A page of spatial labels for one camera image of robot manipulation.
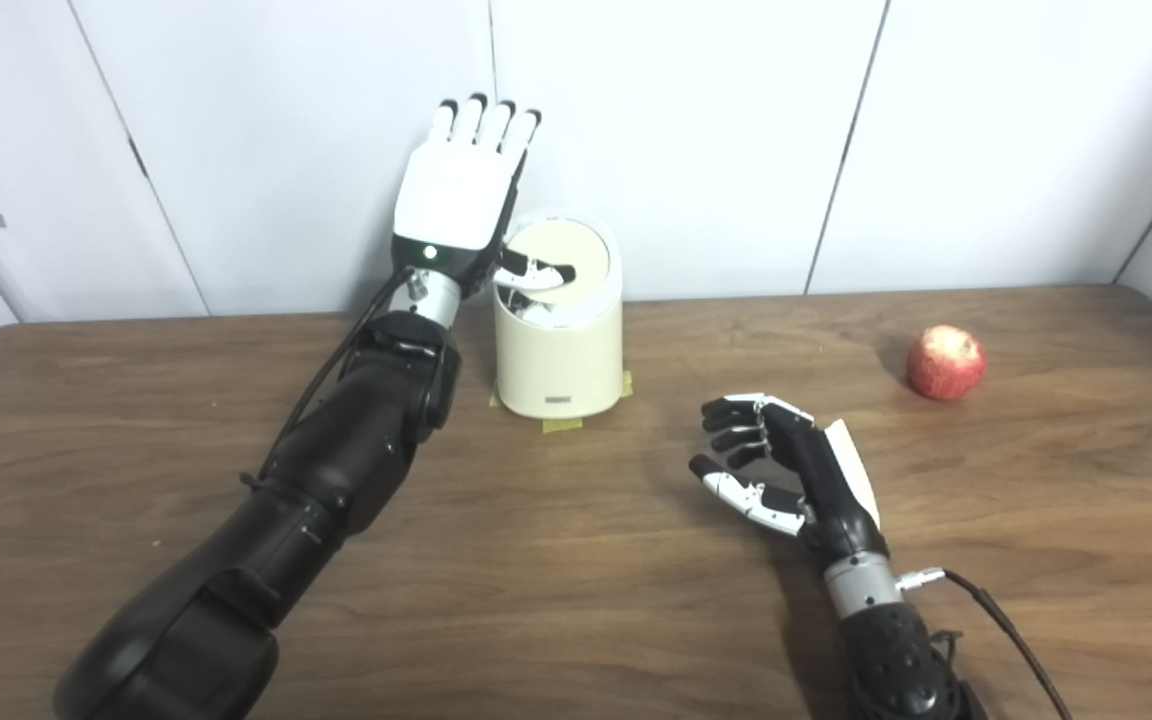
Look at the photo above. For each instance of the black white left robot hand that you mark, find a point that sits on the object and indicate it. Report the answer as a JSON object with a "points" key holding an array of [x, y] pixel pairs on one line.
{"points": [[451, 195]]}

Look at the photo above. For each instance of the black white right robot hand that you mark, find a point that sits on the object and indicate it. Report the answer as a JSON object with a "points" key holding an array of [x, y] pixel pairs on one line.
{"points": [[806, 470]]}

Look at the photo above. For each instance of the round cream bin lid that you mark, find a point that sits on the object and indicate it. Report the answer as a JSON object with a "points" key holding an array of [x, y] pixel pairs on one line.
{"points": [[586, 248]]}

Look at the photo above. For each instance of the red apple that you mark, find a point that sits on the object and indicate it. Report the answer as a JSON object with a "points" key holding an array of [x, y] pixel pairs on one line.
{"points": [[944, 362]]}

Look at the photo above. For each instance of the cream-colored cylindrical bin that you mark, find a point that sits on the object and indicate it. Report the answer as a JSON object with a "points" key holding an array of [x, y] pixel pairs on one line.
{"points": [[561, 360]]}

